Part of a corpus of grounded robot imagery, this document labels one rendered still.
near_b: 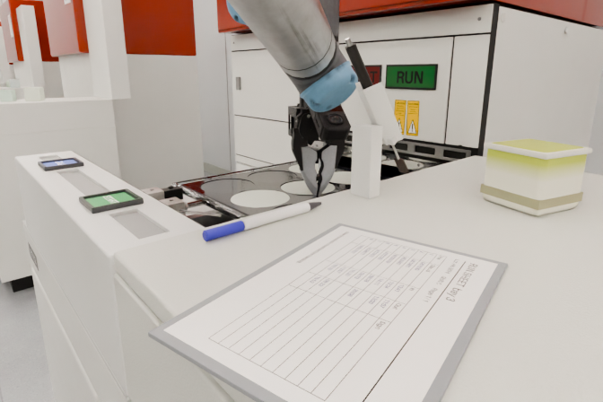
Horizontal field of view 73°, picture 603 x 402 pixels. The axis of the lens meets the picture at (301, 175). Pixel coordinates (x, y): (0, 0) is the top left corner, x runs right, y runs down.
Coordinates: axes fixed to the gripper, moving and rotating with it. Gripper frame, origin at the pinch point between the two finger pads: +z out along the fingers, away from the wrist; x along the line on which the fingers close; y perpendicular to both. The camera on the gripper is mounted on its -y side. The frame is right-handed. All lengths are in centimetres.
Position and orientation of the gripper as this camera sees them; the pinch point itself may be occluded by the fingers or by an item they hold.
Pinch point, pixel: (318, 189)
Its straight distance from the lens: 70.5
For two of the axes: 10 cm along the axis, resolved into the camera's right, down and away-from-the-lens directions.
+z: 0.0, 9.7, 2.4
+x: -9.6, 0.7, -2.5
